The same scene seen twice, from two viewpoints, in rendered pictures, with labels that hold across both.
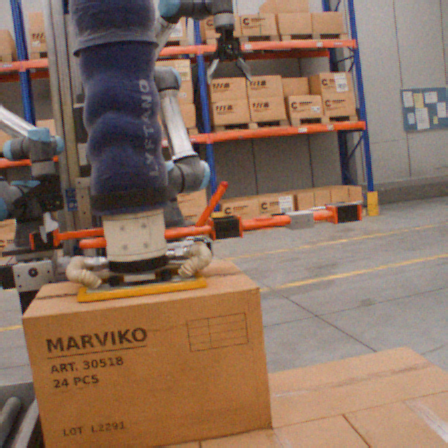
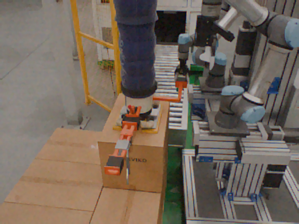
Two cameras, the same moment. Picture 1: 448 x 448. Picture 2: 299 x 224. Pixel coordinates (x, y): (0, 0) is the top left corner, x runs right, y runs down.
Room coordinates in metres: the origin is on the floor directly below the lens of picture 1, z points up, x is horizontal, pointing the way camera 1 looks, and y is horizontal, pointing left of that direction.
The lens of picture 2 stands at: (2.09, -1.19, 1.99)
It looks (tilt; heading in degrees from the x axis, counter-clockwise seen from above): 33 degrees down; 107
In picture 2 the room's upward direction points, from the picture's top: straight up
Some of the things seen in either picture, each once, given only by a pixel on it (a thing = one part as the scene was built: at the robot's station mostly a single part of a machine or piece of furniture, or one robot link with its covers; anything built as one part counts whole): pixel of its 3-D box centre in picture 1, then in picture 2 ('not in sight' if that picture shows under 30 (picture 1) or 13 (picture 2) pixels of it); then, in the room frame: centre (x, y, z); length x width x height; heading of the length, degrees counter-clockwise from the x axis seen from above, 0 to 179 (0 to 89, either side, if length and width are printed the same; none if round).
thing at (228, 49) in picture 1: (227, 44); (206, 31); (1.98, -0.07, 1.66); 0.09 x 0.08 x 0.12; 14
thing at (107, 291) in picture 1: (140, 282); (125, 113); (1.48, 0.24, 0.97); 0.34 x 0.10 x 0.05; 98
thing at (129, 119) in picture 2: (224, 227); (131, 122); (1.60, 0.01, 1.07); 0.10 x 0.08 x 0.06; 8
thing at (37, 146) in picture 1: (39, 145); (184, 43); (1.79, 0.57, 1.38); 0.09 x 0.08 x 0.11; 61
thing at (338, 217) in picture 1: (343, 212); (114, 165); (1.65, -0.34, 1.07); 0.08 x 0.07 x 0.05; 98
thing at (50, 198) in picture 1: (48, 194); (182, 66); (1.79, 0.56, 1.22); 0.09 x 0.08 x 0.12; 99
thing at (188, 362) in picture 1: (147, 353); (139, 139); (1.56, 0.27, 0.74); 0.60 x 0.40 x 0.40; 99
